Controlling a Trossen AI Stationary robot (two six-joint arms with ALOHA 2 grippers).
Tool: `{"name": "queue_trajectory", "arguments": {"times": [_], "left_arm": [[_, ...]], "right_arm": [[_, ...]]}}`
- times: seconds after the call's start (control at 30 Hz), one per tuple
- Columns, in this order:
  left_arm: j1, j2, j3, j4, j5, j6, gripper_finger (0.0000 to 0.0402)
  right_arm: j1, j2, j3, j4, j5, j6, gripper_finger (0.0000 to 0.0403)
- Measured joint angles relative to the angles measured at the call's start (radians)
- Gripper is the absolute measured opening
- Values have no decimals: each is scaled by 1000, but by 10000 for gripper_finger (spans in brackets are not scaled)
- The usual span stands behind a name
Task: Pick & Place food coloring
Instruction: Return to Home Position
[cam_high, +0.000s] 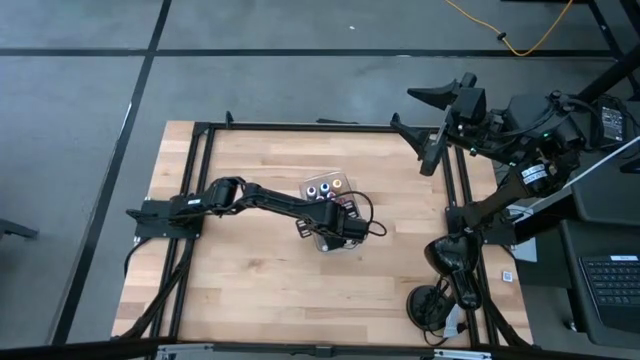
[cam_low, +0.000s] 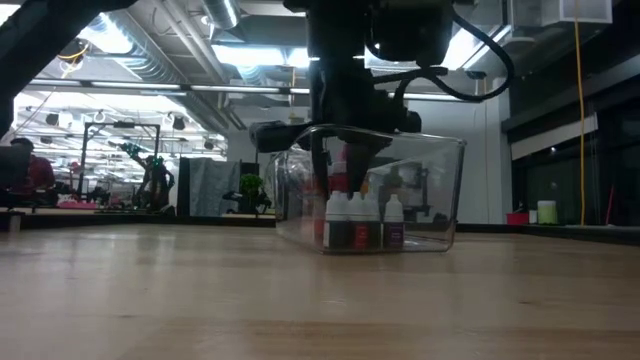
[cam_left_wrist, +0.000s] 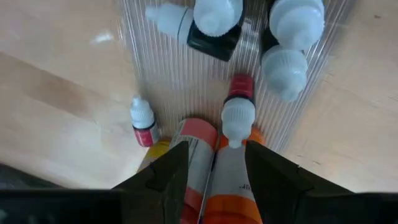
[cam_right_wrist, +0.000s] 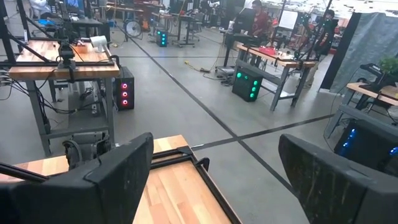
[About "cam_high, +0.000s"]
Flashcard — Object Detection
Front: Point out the black desk lamp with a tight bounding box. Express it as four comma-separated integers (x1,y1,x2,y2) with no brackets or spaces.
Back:
405,232,485,334

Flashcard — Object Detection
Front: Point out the clear plastic container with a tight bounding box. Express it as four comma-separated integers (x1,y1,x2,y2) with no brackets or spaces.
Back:
298,171,374,253

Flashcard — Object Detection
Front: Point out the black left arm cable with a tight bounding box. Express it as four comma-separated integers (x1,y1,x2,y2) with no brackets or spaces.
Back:
339,189,389,239

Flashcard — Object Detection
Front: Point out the white rod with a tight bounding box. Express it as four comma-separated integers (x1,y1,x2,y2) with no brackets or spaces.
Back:
527,134,640,214

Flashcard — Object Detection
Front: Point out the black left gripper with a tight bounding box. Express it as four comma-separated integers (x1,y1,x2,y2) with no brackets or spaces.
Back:
294,198,371,252

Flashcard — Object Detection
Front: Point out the dark grey side table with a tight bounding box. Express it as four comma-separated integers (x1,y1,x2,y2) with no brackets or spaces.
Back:
548,93,640,229

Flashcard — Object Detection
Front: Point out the black aluminium table frame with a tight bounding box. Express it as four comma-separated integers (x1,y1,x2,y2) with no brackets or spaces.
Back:
112,110,534,351

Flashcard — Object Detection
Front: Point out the yellow extension cable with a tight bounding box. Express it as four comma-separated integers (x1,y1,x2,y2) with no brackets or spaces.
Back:
443,0,576,58

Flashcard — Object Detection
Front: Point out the black power adapter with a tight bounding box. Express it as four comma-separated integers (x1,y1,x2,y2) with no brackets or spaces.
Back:
597,94,630,149

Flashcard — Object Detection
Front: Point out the grey chair leg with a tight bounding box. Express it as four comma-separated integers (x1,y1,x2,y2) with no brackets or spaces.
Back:
0,218,40,241

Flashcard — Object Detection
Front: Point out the black laptop keyboard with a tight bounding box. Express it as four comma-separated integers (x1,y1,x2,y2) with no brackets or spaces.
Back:
574,253,640,335

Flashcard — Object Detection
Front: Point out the black crossbar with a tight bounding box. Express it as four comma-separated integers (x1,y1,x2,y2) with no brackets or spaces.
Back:
0,337,640,360

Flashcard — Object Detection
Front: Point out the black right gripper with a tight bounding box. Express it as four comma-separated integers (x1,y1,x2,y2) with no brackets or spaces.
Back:
389,71,507,177

